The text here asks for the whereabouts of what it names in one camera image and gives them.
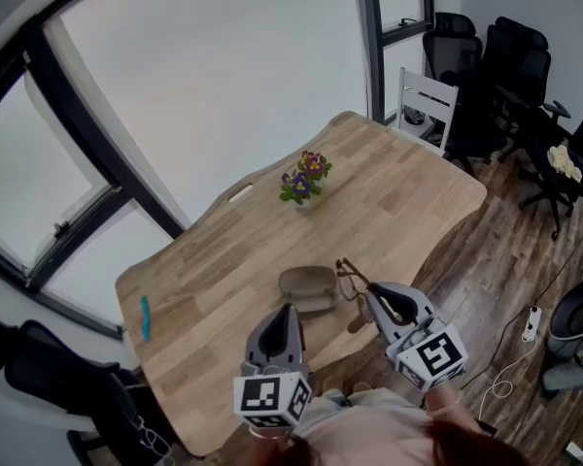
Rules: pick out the teal wavy strip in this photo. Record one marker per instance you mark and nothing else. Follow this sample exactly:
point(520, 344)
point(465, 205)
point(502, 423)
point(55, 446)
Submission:
point(146, 318)

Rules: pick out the black window frame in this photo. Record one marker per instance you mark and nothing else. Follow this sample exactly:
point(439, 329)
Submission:
point(373, 42)
point(109, 129)

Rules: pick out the person's pink top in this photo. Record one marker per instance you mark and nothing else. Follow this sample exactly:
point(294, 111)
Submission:
point(369, 435)

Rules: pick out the grey-brown glasses case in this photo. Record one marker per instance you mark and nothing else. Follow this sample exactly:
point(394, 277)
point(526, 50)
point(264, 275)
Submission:
point(306, 279)

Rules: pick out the dark round floor appliance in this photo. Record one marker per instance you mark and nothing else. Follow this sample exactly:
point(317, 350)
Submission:
point(580, 318)

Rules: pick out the black mesh container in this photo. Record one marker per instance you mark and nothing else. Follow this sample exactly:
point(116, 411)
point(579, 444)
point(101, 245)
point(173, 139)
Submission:
point(414, 115)

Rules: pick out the black hair clip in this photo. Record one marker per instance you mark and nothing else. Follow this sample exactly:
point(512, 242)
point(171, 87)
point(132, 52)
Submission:
point(487, 428)

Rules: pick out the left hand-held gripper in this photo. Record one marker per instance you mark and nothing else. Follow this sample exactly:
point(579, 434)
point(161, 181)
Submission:
point(260, 393)

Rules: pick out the person's right forearm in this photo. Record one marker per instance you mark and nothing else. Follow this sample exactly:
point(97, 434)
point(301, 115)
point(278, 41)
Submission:
point(447, 406)

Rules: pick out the small white floor device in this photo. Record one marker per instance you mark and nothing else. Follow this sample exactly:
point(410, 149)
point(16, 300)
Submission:
point(579, 450)

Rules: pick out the potted purple flower plant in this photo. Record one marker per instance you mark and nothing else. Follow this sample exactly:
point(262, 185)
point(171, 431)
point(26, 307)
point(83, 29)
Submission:
point(303, 182)

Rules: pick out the white wooden chair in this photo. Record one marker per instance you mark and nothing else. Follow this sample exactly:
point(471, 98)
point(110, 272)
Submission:
point(427, 88)

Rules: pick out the white power strip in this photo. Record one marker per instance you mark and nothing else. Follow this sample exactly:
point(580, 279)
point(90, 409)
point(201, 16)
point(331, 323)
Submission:
point(531, 323)

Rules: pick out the cream crumpled cloth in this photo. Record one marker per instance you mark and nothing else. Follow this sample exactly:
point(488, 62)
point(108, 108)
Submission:
point(565, 163)

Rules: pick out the brown eyeglasses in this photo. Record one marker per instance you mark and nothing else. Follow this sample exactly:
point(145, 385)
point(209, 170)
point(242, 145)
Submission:
point(354, 272)

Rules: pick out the person's light trousers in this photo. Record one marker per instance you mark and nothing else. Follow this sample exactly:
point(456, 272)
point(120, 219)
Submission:
point(354, 406)

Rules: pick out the person's left forearm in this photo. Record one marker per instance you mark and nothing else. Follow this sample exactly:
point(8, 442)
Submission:
point(267, 449)

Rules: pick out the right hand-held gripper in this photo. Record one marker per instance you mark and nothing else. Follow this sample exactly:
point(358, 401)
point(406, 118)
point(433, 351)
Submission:
point(437, 352)

